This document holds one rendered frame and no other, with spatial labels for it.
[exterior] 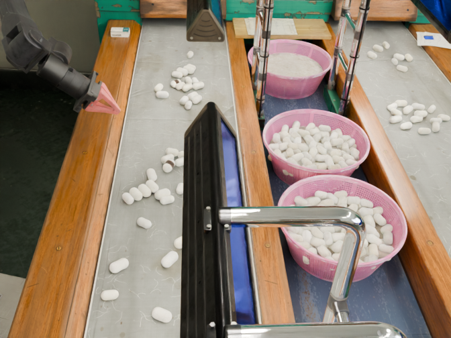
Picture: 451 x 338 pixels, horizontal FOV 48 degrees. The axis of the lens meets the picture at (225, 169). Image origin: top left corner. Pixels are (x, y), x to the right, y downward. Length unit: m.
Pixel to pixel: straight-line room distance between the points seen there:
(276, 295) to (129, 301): 0.26
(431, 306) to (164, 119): 0.79
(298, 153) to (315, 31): 0.68
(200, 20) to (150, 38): 0.77
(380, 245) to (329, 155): 0.32
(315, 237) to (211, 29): 0.48
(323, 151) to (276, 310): 0.52
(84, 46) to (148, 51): 1.19
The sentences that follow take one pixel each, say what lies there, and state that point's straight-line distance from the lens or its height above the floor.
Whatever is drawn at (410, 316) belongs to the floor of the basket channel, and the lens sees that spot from 1.08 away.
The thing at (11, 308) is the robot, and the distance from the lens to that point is 1.34.
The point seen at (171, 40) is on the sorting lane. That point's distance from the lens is 1.82.
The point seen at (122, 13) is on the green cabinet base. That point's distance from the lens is 1.93.
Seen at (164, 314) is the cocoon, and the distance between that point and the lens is 0.91.
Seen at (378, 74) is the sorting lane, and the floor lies 0.74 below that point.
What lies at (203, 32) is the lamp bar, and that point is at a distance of 1.09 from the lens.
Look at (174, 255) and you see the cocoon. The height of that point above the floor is 0.76.
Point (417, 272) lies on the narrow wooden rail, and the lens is 1.10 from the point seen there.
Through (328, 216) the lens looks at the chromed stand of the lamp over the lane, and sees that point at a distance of 0.57.
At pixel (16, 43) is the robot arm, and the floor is 1.01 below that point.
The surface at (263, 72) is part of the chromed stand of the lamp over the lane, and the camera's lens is 1.38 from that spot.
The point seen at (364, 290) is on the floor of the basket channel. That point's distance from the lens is 1.10.
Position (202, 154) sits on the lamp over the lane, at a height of 1.10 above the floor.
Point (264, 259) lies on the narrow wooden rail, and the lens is 0.98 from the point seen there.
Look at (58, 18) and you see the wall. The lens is 2.88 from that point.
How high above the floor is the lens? 1.50
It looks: 39 degrees down
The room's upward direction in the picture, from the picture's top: 3 degrees clockwise
